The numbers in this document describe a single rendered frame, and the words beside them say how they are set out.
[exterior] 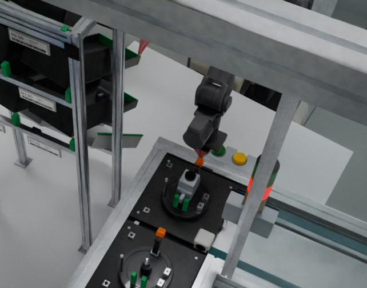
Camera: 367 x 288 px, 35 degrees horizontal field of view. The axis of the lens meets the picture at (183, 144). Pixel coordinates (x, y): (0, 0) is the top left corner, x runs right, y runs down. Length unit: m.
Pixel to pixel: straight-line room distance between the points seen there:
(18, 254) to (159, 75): 0.83
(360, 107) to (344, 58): 0.04
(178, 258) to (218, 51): 1.17
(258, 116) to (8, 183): 0.86
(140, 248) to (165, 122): 0.57
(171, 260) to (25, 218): 0.46
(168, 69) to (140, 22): 1.69
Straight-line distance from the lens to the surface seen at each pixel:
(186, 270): 1.55
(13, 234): 1.74
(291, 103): 1.01
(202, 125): 1.42
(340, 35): 0.43
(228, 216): 1.39
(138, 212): 1.62
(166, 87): 2.08
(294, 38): 0.42
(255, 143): 1.96
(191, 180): 1.55
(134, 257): 1.54
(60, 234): 1.72
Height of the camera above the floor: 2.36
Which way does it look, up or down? 51 degrees down
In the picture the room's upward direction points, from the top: 9 degrees clockwise
